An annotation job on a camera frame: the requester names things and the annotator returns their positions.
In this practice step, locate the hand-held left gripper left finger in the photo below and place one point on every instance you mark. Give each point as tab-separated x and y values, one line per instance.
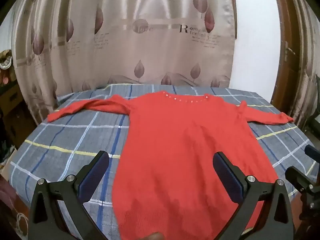
93	177

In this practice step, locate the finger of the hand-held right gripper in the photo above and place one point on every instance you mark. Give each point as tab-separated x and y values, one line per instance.
298	177
311	152

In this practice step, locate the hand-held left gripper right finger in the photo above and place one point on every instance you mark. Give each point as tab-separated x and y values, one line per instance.
227	177

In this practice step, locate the red knitted sweater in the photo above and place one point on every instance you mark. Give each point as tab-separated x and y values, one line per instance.
175	142

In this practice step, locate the grey plaid bed sheet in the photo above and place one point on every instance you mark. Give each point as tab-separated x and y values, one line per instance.
75	135

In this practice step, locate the brown wooden cabinet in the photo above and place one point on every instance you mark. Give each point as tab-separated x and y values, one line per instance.
13	102

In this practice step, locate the beige leaf print curtain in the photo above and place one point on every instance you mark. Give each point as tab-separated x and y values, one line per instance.
150	55

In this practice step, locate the pink decorative ornament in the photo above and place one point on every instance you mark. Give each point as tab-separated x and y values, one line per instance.
5	65

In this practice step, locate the wooden door frame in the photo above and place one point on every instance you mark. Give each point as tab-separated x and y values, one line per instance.
295	80

